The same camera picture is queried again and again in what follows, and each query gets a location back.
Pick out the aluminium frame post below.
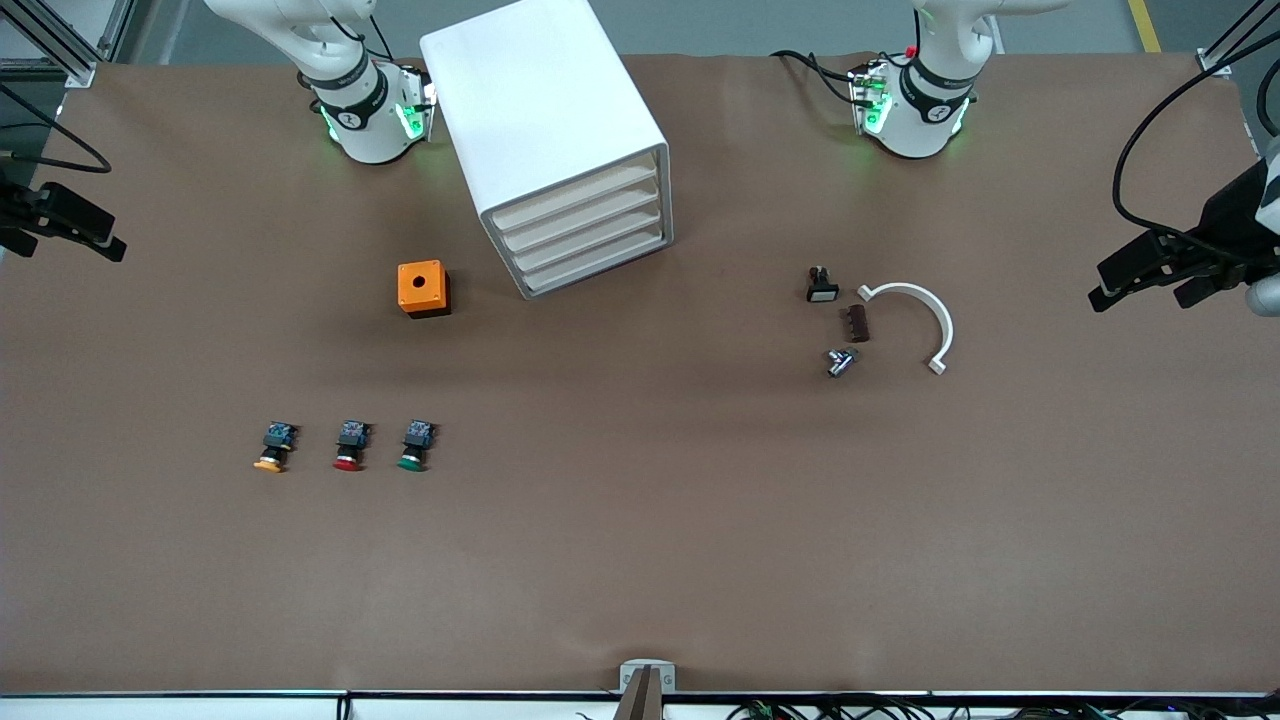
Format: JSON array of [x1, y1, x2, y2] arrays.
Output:
[[0, 0, 136, 89], [1197, 0, 1280, 79]]

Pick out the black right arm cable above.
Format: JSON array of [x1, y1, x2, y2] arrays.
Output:
[[0, 85, 111, 173]]

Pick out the yellow push button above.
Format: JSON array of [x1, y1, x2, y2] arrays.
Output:
[[253, 421, 301, 474]]

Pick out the white drawer cabinet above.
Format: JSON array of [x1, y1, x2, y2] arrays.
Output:
[[420, 0, 674, 300]]

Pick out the green push button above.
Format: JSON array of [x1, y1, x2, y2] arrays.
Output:
[[397, 419, 439, 473]]

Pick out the tangled black cables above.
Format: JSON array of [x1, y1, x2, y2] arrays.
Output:
[[575, 695, 1280, 720]]

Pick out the orange button box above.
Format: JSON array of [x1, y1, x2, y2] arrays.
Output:
[[397, 260, 452, 319]]

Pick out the white curved bracket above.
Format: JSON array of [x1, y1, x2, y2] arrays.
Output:
[[856, 282, 955, 377]]

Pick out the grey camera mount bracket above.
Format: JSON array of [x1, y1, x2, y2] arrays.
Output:
[[618, 659, 677, 720]]

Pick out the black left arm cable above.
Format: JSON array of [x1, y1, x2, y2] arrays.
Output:
[[1112, 0, 1280, 241]]

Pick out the black base power cable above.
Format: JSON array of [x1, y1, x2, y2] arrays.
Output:
[[770, 50, 861, 106]]

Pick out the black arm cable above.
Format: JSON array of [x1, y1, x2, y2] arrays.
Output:
[[1112, 0, 1280, 241], [0, 85, 111, 173]]

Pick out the red push button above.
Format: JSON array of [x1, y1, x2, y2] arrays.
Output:
[[332, 420, 374, 473]]

